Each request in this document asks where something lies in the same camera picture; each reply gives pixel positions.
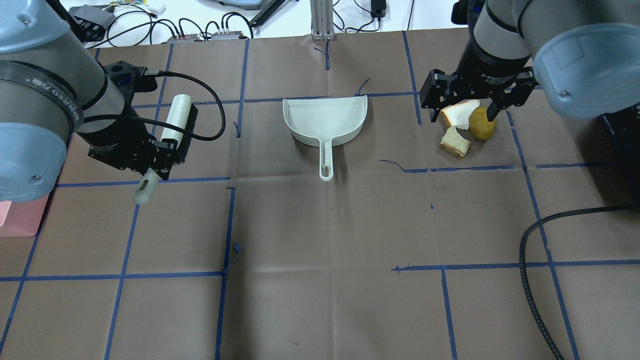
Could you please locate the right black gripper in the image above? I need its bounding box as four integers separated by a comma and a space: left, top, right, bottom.
419, 42, 539, 123

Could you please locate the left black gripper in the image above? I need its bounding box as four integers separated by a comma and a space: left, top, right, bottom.
87, 120, 179, 181

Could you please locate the pale green dustpan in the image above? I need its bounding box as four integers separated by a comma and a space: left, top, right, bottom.
282, 95, 369, 182

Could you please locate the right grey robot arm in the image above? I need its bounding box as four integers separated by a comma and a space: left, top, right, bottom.
419, 0, 640, 122

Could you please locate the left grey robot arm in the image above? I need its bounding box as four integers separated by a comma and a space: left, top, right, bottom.
0, 0, 182, 202

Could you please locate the pink bin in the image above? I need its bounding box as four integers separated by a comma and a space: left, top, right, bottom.
0, 194, 50, 239

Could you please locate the white bread slice piece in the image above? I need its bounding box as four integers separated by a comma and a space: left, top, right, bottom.
440, 99, 482, 130

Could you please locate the yellow potato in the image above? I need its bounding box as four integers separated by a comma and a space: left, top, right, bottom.
468, 105, 497, 141

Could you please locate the toasted bread chunk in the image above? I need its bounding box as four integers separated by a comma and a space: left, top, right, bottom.
439, 126, 471, 158

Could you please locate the small grey hub box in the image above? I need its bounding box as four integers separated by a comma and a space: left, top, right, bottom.
208, 30, 246, 41

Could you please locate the black power adapter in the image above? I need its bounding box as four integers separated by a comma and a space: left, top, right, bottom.
370, 0, 387, 19

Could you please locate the brown paper table cover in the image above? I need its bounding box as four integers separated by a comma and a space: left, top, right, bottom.
1, 28, 634, 360

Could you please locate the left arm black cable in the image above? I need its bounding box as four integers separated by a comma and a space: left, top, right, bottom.
82, 71, 227, 142

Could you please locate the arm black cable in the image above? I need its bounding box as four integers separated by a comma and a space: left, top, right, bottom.
82, 71, 227, 142
518, 204, 640, 360

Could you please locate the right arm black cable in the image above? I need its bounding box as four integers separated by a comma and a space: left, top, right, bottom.
518, 204, 640, 360

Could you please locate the aluminium extrusion post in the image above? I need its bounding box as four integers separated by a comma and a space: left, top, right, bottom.
310, 0, 335, 41

